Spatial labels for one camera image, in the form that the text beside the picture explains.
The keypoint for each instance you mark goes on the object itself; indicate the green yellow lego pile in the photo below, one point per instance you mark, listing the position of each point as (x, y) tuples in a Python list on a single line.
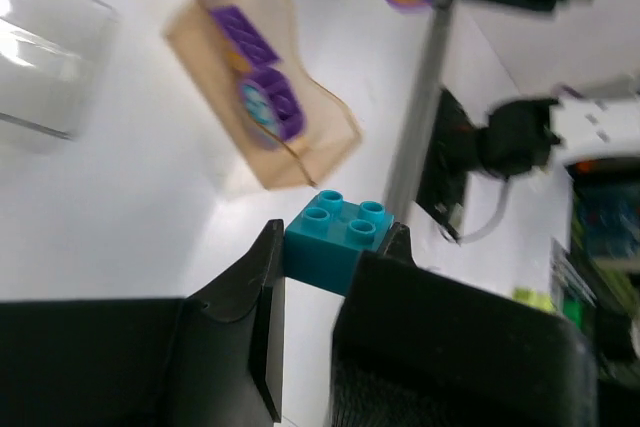
[(571, 303)]

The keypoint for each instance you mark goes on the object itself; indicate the amber translucent container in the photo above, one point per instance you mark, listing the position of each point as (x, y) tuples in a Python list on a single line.
[(332, 132)]

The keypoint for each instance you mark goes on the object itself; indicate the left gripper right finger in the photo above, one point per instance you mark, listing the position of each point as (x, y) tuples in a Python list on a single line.
[(413, 348)]

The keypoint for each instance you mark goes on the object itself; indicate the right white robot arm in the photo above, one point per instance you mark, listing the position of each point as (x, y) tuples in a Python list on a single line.
[(534, 132)]

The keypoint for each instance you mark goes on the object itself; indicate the aluminium rail front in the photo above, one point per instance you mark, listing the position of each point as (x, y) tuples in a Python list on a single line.
[(419, 119)]

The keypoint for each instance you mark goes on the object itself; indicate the blue water bottles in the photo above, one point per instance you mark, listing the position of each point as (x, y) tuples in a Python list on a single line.
[(609, 216)]

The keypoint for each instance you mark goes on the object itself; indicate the purple curved lego piece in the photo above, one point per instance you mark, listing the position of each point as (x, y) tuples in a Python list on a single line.
[(270, 101)]

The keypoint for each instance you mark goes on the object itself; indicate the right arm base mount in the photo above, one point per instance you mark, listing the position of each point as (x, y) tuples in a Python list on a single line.
[(454, 152)]

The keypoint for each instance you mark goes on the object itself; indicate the small teal lego brick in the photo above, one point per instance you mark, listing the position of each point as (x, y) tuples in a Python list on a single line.
[(323, 243)]

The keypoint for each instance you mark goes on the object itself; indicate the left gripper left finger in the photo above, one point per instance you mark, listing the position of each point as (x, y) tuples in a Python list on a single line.
[(214, 358)]

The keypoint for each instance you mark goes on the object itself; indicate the purple lego brick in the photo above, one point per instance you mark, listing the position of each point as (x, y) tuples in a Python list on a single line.
[(247, 49)]

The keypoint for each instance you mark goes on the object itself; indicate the clear plastic container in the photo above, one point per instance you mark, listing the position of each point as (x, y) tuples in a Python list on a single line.
[(53, 54)]

